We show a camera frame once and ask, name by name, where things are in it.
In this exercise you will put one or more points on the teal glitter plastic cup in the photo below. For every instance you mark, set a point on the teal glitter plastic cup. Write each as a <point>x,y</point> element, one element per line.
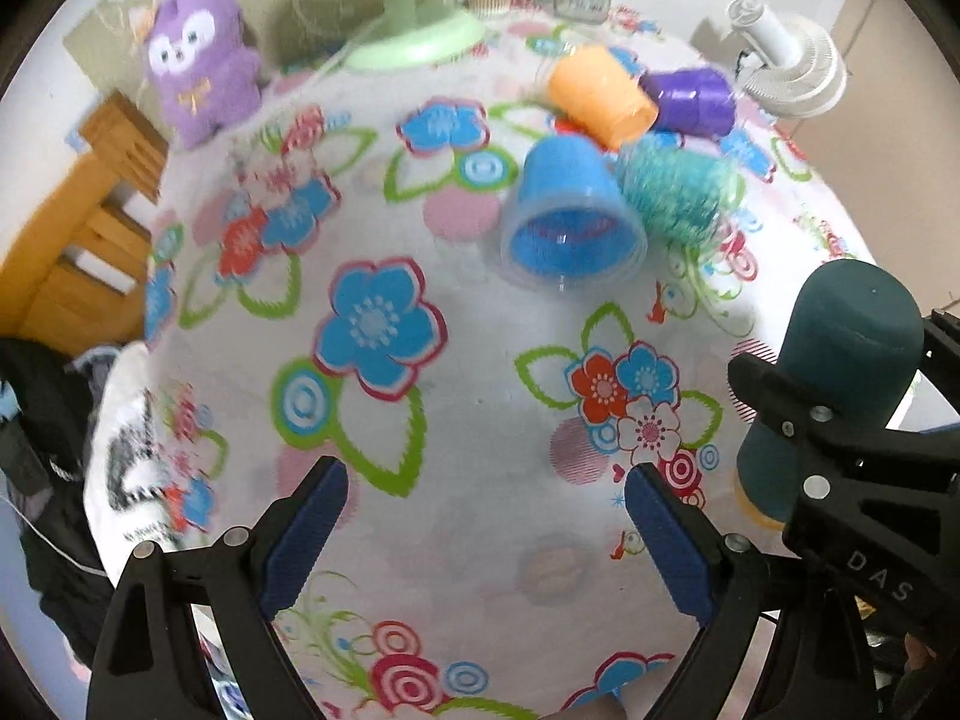
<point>678,193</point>

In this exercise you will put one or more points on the white printed garment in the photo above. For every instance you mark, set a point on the white printed garment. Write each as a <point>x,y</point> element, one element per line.
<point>126,482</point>

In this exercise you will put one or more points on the floral tablecloth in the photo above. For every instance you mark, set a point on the floral tablecloth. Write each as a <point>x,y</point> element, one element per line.
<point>326,280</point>

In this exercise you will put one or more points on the purple plush toy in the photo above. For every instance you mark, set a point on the purple plush toy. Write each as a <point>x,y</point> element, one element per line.
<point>206,76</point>

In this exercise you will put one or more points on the white small fan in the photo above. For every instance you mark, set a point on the white small fan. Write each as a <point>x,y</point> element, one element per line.
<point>791,67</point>

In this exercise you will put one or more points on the blue plastic cup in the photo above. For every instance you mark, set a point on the blue plastic cup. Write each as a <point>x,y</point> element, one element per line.
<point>568,225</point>

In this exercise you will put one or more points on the dark teal cup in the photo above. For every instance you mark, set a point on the dark teal cup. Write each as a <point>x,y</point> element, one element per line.
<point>854,341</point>

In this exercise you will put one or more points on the purple plastic cup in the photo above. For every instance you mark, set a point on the purple plastic cup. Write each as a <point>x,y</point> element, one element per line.
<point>693,101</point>

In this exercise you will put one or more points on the wooden chair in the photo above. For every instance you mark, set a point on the wooden chair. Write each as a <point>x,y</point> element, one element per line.
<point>76,275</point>

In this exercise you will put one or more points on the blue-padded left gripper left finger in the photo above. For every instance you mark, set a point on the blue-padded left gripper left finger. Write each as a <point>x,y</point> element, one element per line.
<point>251,574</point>

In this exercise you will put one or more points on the orange plastic cup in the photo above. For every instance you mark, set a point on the orange plastic cup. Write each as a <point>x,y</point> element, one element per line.
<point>594,90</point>

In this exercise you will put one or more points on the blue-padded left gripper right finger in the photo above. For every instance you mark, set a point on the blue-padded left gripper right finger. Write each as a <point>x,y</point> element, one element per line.
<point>719,580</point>

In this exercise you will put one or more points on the black clothing pile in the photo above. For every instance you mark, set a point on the black clothing pile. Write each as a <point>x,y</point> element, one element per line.
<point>46,405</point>

